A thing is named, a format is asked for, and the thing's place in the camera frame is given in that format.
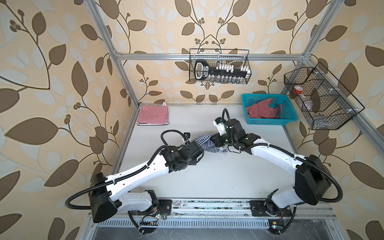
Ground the blue white striped tank top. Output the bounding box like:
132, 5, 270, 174
193, 134, 228, 155

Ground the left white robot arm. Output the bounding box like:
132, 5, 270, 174
89, 141, 204, 223

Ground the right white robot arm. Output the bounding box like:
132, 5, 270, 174
210, 134, 332, 216

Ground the maroon garment in basket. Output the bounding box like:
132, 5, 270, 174
246, 98, 283, 119

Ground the teal plastic basket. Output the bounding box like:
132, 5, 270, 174
242, 94, 298, 126

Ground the red white striped folded top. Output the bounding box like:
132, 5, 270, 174
136, 105, 169, 126

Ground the black socket tool set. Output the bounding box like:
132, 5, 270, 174
192, 60, 252, 84

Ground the red capped clear bottle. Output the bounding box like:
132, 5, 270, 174
293, 85, 313, 111

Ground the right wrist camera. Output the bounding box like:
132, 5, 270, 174
213, 117, 228, 136

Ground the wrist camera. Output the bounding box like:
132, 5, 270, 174
183, 132, 191, 143
213, 117, 228, 136

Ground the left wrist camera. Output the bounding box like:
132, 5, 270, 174
183, 132, 191, 143

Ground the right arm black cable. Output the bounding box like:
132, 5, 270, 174
221, 107, 344, 203

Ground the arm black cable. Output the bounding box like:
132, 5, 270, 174
64, 129, 187, 211
221, 107, 344, 203

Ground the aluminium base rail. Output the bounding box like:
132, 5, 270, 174
97, 198, 336, 230

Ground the black wire basket back wall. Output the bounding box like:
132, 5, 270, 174
189, 48, 252, 85

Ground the black wire basket wall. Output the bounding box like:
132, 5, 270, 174
189, 48, 252, 85
284, 62, 365, 131

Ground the black wire basket right wall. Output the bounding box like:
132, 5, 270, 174
284, 62, 365, 131

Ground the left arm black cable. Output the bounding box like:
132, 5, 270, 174
64, 129, 187, 211

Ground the aluminium frame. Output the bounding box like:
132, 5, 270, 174
83, 0, 384, 157

